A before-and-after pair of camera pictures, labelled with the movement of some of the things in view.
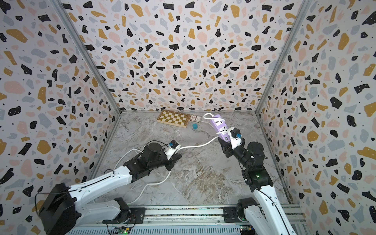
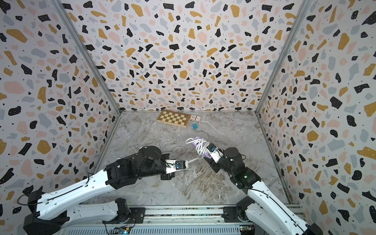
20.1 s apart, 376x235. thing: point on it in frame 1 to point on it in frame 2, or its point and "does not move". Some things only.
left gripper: [173, 160] to [168, 177]
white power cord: [205, 115] to [199, 148]
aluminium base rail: [206, 220] does not move
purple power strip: [220, 126] to [201, 146]
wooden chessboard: [174, 118] does not move
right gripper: [226, 148] to [213, 164]
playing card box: [195, 118] does not move
